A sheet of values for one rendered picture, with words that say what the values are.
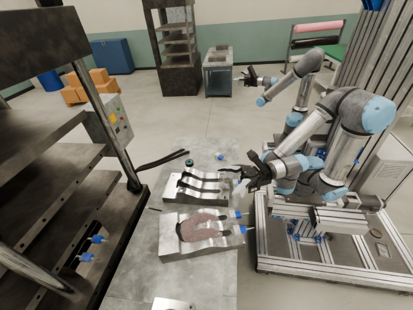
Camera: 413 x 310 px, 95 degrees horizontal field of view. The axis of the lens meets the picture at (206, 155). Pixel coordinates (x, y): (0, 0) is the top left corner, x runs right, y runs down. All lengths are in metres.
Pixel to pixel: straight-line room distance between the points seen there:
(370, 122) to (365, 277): 1.51
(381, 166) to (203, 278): 1.18
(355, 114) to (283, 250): 1.42
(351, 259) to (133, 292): 1.73
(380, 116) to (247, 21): 6.83
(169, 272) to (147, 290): 0.14
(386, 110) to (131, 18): 7.80
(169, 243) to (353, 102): 1.10
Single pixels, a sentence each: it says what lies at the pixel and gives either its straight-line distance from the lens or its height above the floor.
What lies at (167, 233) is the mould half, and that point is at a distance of 1.26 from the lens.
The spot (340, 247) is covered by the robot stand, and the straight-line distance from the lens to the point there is 2.21.
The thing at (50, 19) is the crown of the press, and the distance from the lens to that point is 1.12.
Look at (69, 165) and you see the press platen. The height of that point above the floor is 1.29.
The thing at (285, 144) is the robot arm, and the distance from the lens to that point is 0.94.
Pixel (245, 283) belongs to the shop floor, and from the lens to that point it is 2.08.
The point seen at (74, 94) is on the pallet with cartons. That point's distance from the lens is 6.11.
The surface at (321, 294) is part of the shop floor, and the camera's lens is 2.20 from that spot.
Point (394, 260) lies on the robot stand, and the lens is 2.37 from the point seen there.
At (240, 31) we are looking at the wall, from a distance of 7.51.
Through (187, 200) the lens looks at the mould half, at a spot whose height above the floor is 0.84.
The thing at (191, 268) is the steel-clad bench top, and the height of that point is 0.80.
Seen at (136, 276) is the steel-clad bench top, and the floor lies 0.80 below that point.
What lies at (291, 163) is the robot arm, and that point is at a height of 1.47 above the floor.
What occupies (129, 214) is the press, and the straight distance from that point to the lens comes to 1.59.
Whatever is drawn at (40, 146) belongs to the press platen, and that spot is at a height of 1.52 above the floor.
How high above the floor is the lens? 1.99
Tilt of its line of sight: 40 degrees down
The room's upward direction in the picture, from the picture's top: 5 degrees counter-clockwise
